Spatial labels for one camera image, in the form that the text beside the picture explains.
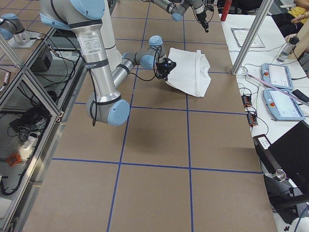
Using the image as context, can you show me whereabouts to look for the silver metal cup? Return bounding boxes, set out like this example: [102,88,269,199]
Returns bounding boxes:
[273,169,287,182]

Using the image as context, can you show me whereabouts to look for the white power strip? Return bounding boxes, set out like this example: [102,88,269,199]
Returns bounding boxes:
[19,133,39,152]

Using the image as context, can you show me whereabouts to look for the upper orange black usb hub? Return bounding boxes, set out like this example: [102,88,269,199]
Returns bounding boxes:
[241,95,252,107]

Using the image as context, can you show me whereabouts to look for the grey framed tray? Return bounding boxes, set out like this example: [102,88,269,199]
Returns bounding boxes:
[231,28,265,48]

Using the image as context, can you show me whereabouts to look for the pink rod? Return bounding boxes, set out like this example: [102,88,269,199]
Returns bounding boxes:
[244,72,309,106]

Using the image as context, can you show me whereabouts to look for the orange plastic part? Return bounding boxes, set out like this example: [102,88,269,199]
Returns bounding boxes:
[6,153,21,167]

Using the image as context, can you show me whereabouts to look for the black monitor stand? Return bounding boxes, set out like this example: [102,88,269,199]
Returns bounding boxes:
[264,175,309,224]

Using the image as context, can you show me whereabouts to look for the black box under table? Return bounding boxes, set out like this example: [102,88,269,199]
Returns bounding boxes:
[30,47,53,72]

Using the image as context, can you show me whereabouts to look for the red bottle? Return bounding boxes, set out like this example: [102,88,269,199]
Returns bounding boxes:
[220,0,232,22]

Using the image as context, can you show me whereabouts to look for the clear water bottle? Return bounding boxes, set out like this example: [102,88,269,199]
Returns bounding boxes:
[277,36,299,62]

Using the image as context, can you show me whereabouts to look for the upper blue teach pendant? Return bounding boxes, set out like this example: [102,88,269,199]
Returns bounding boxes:
[261,63,294,90]

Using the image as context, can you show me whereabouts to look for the black laptop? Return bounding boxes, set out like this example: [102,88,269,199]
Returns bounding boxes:
[253,120,309,193]

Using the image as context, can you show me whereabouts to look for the black smartphone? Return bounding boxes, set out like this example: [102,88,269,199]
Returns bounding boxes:
[292,89,309,102]

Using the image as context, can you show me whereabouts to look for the blue teach pendant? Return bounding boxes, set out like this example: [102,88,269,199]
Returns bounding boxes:
[261,63,294,90]
[263,88,306,121]

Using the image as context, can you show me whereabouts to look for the aluminium frame post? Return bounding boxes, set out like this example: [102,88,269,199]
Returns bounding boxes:
[231,0,274,75]

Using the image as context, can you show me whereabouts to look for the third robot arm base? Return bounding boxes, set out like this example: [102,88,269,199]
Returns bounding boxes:
[0,13,41,48]

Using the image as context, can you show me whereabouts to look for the white long-sleeve printed shirt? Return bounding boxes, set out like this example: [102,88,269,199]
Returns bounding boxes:
[166,48,211,97]

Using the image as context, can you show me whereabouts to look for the lower blue teach pendant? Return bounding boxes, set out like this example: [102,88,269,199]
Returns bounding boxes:
[263,88,306,121]

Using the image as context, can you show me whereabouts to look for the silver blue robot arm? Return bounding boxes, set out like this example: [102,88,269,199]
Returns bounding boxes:
[40,0,176,126]
[143,0,214,33]

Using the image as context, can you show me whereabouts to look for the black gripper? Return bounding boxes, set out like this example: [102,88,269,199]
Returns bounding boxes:
[196,10,209,33]
[155,58,177,81]

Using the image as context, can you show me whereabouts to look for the person in yellow shirt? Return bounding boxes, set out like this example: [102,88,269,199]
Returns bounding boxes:
[271,0,309,37]

